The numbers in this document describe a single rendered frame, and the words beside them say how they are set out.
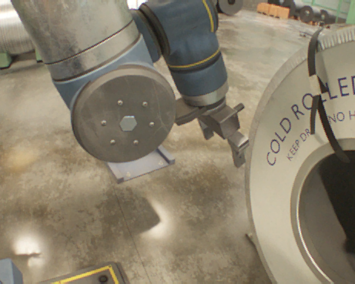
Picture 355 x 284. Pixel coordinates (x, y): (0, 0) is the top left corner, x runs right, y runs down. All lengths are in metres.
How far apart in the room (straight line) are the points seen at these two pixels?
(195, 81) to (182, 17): 0.13
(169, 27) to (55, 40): 0.22
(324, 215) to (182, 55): 0.90
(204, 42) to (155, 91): 0.22
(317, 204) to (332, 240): 0.17
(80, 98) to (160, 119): 0.08
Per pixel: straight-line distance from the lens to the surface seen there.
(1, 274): 0.68
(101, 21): 0.22
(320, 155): 0.85
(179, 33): 0.41
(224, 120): 0.51
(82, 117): 0.23
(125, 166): 2.00
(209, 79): 0.47
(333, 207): 1.19
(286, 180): 0.99
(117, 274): 1.07
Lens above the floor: 1.31
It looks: 35 degrees down
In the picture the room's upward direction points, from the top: 5 degrees clockwise
